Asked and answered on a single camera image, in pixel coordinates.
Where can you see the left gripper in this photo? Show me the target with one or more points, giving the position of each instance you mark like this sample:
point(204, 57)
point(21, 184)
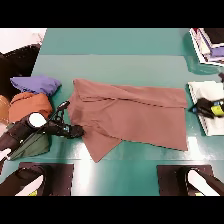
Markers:
point(63, 130)

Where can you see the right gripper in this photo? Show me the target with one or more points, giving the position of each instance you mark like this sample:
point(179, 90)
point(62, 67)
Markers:
point(201, 108)

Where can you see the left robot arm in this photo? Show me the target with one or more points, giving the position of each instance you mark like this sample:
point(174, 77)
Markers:
point(17, 132)

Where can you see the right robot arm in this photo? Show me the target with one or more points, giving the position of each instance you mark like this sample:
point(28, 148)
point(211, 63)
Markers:
point(213, 182)

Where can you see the dark green garment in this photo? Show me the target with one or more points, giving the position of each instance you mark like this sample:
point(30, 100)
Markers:
point(33, 146)

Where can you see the orange garment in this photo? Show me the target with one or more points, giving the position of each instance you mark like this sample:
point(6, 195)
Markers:
point(29, 104)

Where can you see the purple garment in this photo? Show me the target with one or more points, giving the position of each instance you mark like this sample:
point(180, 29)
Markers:
point(36, 84)
point(218, 51)

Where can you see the brown garment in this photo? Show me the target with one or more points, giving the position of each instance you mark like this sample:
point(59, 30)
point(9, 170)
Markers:
point(133, 115)

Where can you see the black garment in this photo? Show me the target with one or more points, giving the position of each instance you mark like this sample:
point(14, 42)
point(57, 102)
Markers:
point(215, 35)

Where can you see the black basket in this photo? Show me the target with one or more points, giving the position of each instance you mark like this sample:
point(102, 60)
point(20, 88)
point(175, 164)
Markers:
point(18, 68)

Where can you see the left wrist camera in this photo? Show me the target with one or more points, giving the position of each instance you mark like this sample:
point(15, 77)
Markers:
point(58, 111)

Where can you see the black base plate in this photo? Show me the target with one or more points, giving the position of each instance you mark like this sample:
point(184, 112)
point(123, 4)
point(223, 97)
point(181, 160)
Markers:
point(168, 180)
point(61, 178)

